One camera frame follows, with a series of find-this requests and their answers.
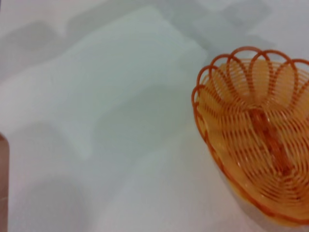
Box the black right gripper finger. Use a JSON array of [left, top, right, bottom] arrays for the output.
[[0, 132, 11, 232]]

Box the orange woven plastic basket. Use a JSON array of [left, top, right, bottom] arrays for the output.
[[191, 46, 309, 228]]

